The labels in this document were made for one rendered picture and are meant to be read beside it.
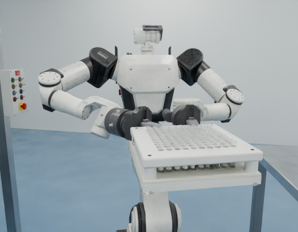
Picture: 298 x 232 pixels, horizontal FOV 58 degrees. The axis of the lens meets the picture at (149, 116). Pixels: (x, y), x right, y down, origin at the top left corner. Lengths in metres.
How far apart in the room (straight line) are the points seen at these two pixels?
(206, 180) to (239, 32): 3.68
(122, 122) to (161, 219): 0.48
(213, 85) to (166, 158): 0.72
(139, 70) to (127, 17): 3.25
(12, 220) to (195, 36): 3.27
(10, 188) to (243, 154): 1.53
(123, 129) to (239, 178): 0.37
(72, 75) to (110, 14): 3.40
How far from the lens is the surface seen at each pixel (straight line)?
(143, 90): 1.15
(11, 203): 1.91
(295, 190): 0.93
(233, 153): 0.56
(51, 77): 1.02
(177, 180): 0.53
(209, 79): 1.20
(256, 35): 4.17
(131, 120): 0.77
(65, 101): 0.96
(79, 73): 1.12
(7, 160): 1.80
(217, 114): 1.06
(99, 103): 0.91
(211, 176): 0.56
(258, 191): 1.31
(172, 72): 1.17
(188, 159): 0.52
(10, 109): 1.71
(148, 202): 1.13
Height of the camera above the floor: 1.20
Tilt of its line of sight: 11 degrees down
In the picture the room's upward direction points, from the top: straight up
